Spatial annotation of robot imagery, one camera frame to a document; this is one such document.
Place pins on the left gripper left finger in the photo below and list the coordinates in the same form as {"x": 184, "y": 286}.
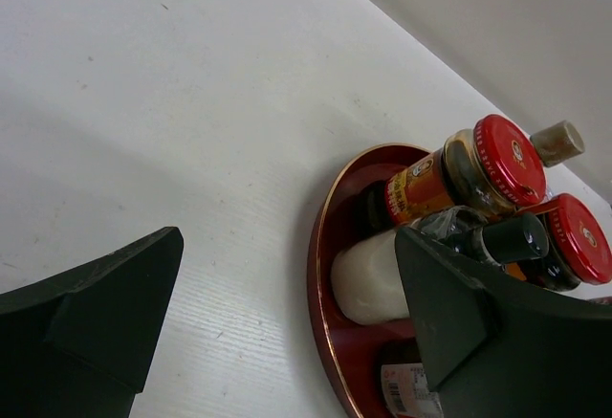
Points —
{"x": 81, "y": 343}

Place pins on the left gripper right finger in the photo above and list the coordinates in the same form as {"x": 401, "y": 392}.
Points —
{"x": 494, "y": 346}

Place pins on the red lid sauce jar back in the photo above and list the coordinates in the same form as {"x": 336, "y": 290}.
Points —
{"x": 578, "y": 248}

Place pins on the red lid sauce jar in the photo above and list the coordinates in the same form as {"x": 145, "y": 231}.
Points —
{"x": 578, "y": 248}
{"x": 492, "y": 168}

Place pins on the black cap white shaker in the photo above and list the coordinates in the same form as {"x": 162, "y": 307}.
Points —
{"x": 366, "y": 280}

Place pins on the red lid sauce jar front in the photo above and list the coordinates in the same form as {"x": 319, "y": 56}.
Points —
{"x": 492, "y": 168}

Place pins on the yellow label oil bottle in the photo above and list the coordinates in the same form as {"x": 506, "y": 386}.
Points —
{"x": 558, "y": 143}

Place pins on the white lid sauce jar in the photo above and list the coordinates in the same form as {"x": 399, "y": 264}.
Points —
{"x": 402, "y": 381}

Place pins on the red round tray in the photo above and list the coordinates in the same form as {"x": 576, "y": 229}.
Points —
{"x": 349, "y": 351}

